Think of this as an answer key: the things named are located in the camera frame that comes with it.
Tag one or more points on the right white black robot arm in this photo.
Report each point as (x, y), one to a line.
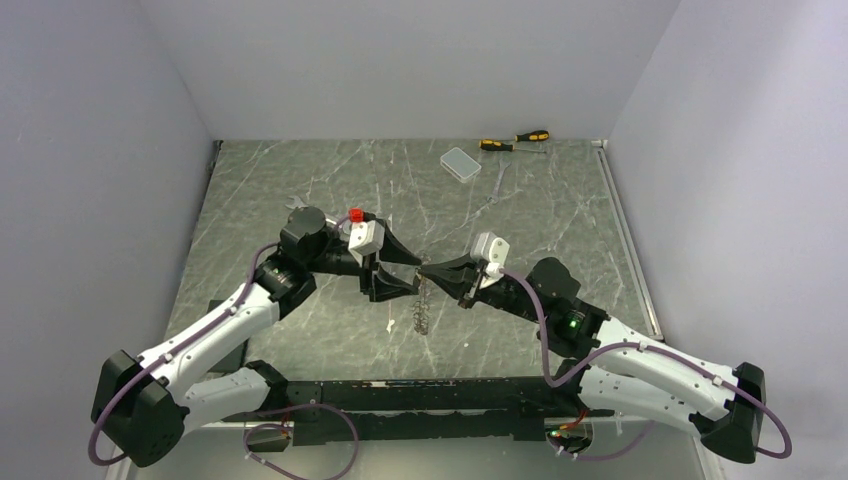
(599, 362)

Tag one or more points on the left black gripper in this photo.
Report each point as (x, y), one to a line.
(380, 288)

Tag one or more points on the white plastic box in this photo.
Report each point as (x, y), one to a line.
(460, 165)

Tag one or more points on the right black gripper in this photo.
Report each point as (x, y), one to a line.
(448, 276)

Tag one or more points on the yellow black screwdriver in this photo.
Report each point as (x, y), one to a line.
(499, 146)
(533, 136)

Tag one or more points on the large silver combination wrench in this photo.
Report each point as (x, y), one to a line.
(295, 202)

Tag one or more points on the yellow black screwdriver rear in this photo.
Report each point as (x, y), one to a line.
(533, 136)

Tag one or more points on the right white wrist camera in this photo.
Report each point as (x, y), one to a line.
(492, 251)

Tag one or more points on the yellow black screwdriver front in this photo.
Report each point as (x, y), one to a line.
(499, 146)

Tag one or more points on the small silver wrench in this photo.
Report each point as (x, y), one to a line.
(494, 196)

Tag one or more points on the aluminium rail frame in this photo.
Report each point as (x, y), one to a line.
(150, 420)

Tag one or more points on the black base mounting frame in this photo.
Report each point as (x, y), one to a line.
(521, 408)

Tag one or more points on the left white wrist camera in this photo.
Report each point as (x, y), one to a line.
(366, 237)

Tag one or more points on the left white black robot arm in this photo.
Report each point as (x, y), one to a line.
(199, 344)

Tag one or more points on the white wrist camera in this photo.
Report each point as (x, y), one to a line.
(366, 237)
(492, 251)

